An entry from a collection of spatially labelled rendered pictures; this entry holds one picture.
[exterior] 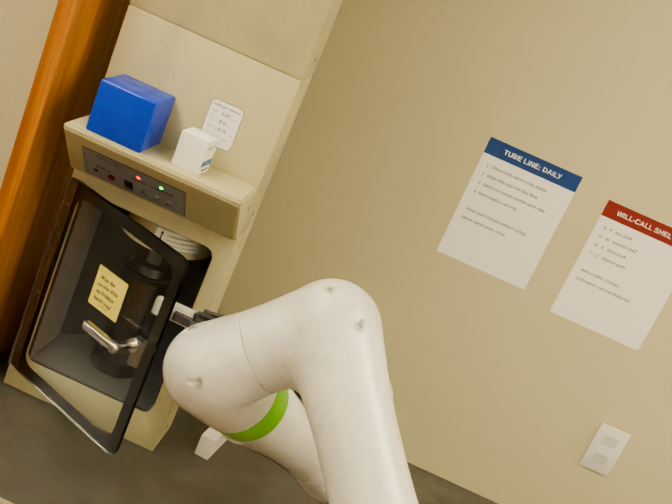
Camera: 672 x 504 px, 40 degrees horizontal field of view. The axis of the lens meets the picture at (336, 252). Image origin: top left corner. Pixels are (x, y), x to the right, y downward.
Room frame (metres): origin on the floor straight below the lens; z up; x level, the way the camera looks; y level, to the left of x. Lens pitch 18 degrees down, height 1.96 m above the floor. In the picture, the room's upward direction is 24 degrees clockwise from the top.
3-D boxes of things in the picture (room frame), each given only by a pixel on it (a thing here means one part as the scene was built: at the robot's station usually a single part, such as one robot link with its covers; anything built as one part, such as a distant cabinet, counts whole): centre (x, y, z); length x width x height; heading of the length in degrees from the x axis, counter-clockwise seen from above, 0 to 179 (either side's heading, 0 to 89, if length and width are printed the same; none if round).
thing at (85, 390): (1.49, 0.35, 1.19); 0.30 x 0.01 x 0.40; 62
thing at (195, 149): (1.51, 0.28, 1.54); 0.05 x 0.05 x 0.06; 85
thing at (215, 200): (1.51, 0.33, 1.46); 0.32 x 0.12 x 0.10; 88
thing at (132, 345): (1.43, 0.30, 1.20); 0.10 x 0.05 x 0.03; 62
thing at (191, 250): (1.67, 0.31, 1.34); 0.18 x 0.18 x 0.05
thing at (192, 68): (1.69, 0.32, 1.33); 0.32 x 0.25 x 0.77; 88
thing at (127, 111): (1.51, 0.41, 1.56); 0.10 x 0.10 x 0.09; 88
